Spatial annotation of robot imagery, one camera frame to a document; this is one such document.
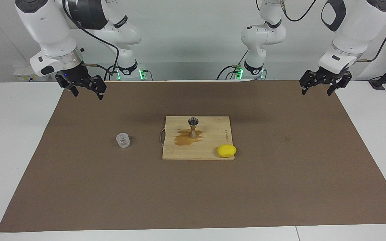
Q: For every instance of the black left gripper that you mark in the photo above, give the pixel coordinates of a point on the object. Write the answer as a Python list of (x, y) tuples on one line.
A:
[(328, 76)]

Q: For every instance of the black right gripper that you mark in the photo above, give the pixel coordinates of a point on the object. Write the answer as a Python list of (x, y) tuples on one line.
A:
[(74, 75)]

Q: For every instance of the small clear glass cup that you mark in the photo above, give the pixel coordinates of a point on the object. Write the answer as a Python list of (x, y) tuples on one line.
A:
[(123, 140)]

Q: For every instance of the metal double jigger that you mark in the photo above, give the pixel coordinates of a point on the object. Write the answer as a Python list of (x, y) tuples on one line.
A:
[(193, 134)]

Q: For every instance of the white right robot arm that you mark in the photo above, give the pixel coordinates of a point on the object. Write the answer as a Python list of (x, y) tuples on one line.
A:
[(45, 26)]

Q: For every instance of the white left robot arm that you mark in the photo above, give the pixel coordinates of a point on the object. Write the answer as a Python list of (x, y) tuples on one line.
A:
[(350, 36)]

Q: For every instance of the yellow lemon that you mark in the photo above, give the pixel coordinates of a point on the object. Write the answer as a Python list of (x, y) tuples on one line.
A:
[(226, 151)]

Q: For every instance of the wooden cutting board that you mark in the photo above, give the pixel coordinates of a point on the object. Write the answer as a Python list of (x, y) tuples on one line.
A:
[(209, 150)]

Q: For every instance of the brown table mat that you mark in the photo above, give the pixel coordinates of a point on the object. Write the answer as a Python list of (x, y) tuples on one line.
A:
[(193, 194)]

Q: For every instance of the white wall power outlet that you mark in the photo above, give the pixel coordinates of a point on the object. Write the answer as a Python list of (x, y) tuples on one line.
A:
[(23, 75)]

